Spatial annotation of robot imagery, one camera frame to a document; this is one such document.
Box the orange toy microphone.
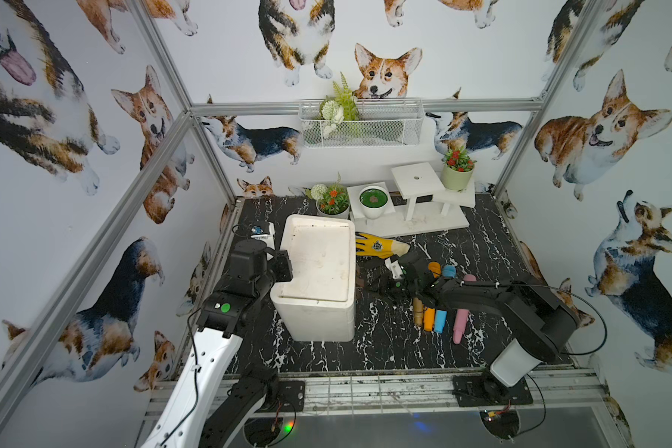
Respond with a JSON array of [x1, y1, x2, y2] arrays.
[[423, 261, 442, 332]]

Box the gold toy microphone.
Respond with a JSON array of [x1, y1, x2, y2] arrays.
[[413, 298, 424, 329]]

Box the blue toy microphone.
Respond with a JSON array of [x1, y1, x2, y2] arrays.
[[434, 264, 457, 334]]

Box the pink toy microphone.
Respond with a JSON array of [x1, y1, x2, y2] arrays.
[[452, 273, 478, 345]]

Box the white plastic drawer cabinet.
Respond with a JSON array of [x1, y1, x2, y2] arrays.
[[270, 215, 356, 343]]

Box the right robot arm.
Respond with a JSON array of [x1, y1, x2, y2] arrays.
[[368, 252, 581, 388]]

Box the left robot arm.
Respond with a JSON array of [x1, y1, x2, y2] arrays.
[[143, 238, 293, 447]]

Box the yellow work glove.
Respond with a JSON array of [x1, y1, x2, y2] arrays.
[[356, 233, 410, 259]]

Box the white tiered display stand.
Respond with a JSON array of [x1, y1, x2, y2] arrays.
[[347, 162, 476, 238]]

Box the white pot green moss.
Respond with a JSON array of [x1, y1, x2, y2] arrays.
[[358, 186, 389, 220]]

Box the white pot orange flowers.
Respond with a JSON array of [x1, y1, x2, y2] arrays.
[[308, 175, 350, 220]]

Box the green pot red flowers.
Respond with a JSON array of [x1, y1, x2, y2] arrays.
[[441, 146, 476, 192]]

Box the green fern white flower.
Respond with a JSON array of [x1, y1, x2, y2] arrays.
[[318, 73, 360, 139]]

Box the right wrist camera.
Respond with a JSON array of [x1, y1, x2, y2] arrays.
[[385, 257, 403, 280]]

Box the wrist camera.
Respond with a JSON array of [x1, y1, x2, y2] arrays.
[[250, 221, 276, 249], [385, 257, 403, 280]]

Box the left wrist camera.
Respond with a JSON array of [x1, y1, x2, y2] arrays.
[[250, 221, 276, 249]]

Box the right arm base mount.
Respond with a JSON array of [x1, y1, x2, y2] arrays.
[[452, 373, 534, 407]]

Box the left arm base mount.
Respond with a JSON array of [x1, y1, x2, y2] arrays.
[[257, 380, 306, 414]]

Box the white wire wall basket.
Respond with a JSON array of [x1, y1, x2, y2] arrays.
[[298, 98, 425, 147]]

